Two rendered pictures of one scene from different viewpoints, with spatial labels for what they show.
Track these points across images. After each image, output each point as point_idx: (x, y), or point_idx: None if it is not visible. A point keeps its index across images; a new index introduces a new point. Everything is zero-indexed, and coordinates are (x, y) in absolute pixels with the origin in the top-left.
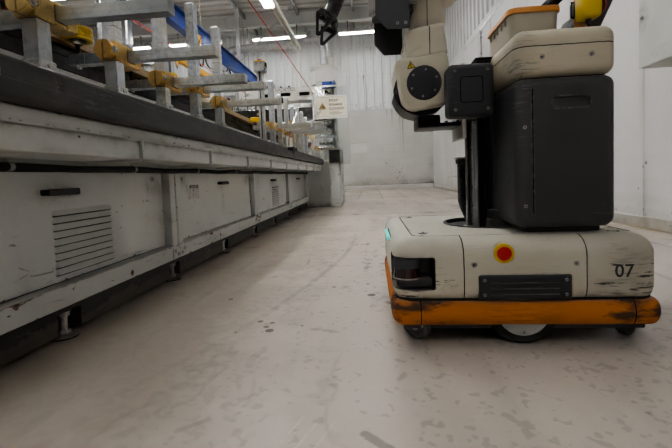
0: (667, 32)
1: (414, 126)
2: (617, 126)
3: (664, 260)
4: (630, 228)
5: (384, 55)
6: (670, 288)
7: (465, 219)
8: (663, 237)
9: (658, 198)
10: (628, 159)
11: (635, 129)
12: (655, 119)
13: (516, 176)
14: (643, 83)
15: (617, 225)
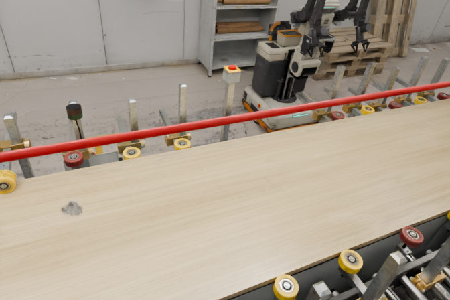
0: None
1: (299, 78)
2: (71, 10)
3: (197, 83)
4: (110, 74)
5: (304, 55)
6: (238, 90)
7: (276, 100)
8: (142, 73)
9: (117, 53)
10: (88, 33)
11: (92, 14)
12: (110, 10)
13: (306, 80)
14: None
15: (97, 75)
